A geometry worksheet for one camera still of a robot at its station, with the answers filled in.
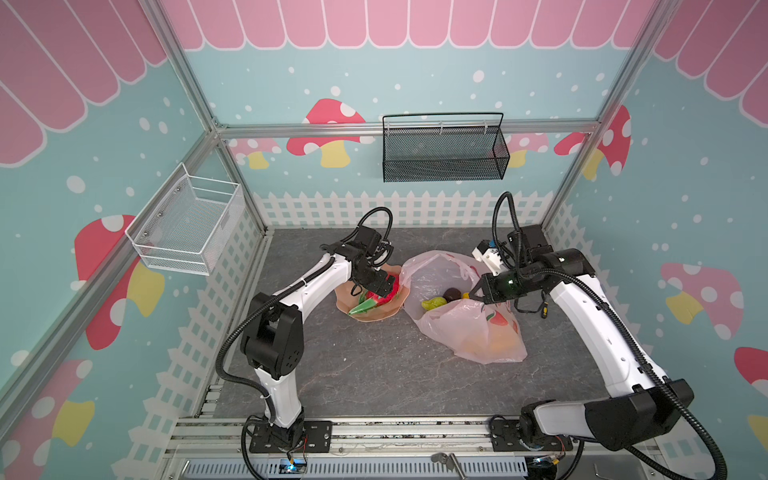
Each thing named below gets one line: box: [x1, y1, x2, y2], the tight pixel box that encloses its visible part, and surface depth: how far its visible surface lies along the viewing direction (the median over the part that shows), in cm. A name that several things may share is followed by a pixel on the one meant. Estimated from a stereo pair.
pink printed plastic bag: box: [400, 250, 527, 365], surface depth 81 cm
